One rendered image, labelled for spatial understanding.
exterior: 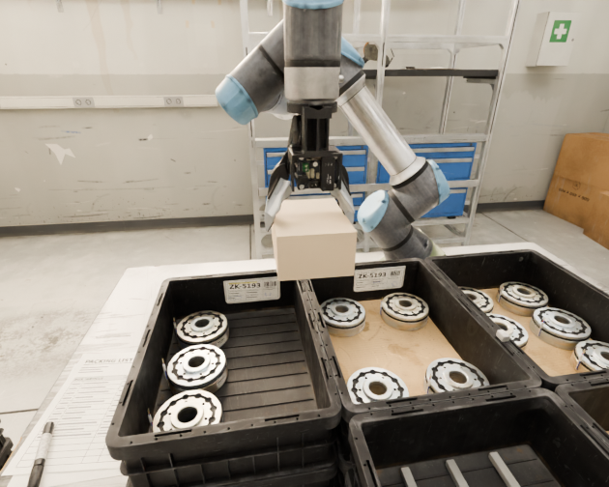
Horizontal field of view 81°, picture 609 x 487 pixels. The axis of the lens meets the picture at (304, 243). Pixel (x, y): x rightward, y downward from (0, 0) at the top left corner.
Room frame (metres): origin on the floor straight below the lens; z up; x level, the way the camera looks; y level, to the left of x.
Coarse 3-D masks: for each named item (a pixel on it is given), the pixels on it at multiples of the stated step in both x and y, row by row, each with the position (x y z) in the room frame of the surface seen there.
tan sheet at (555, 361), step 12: (492, 288) 0.78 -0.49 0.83; (492, 300) 0.73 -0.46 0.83; (492, 312) 0.68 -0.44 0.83; (504, 312) 0.68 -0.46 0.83; (528, 324) 0.64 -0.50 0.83; (528, 336) 0.60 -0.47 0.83; (528, 348) 0.56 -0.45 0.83; (540, 348) 0.56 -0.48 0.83; (552, 348) 0.56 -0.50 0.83; (540, 360) 0.53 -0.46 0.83; (552, 360) 0.53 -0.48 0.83; (564, 360) 0.53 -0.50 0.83; (552, 372) 0.50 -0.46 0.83; (564, 372) 0.50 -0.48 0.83; (576, 372) 0.50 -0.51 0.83
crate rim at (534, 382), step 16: (432, 272) 0.69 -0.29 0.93; (448, 288) 0.63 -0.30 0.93; (464, 304) 0.57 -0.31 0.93; (320, 320) 0.54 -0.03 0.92; (480, 320) 0.52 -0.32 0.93; (496, 336) 0.48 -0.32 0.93; (512, 352) 0.44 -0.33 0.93; (528, 368) 0.41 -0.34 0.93; (336, 384) 0.38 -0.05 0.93; (512, 384) 0.38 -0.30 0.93; (528, 384) 0.38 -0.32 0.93; (384, 400) 0.35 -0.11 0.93; (400, 400) 0.35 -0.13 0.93; (416, 400) 0.35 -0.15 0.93; (432, 400) 0.35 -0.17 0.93; (448, 400) 0.35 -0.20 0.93; (352, 416) 0.33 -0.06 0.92
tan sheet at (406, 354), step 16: (368, 304) 0.71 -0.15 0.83; (368, 320) 0.65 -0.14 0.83; (352, 336) 0.60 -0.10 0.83; (368, 336) 0.60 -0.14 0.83; (384, 336) 0.60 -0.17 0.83; (400, 336) 0.60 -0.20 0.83; (416, 336) 0.60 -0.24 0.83; (432, 336) 0.60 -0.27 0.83; (336, 352) 0.55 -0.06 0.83; (352, 352) 0.55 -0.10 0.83; (368, 352) 0.55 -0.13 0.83; (384, 352) 0.55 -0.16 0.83; (400, 352) 0.55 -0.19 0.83; (416, 352) 0.55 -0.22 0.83; (432, 352) 0.55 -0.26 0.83; (448, 352) 0.55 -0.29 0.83; (352, 368) 0.51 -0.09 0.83; (384, 368) 0.51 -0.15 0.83; (400, 368) 0.51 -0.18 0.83; (416, 368) 0.51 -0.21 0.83; (416, 384) 0.47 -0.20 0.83
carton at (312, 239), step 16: (288, 208) 0.59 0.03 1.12; (304, 208) 0.59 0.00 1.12; (320, 208) 0.59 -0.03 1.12; (336, 208) 0.59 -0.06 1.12; (288, 224) 0.52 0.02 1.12; (304, 224) 0.52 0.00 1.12; (320, 224) 0.52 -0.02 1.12; (336, 224) 0.52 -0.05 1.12; (288, 240) 0.47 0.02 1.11; (304, 240) 0.48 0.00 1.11; (320, 240) 0.48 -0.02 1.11; (336, 240) 0.48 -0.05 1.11; (352, 240) 0.49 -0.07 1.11; (288, 256) 0.47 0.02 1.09; (304, 256) 0.48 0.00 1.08; (320, 256) 0.48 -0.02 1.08; (336, 256) 0.48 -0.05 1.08; (352, 256) 0.49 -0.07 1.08; (288, 272) 0.47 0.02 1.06; (304, 272) 0.48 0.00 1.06; (320, 272) 0.48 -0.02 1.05; (336, 272) 0.49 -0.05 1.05; (352, 272) 0.49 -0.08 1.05
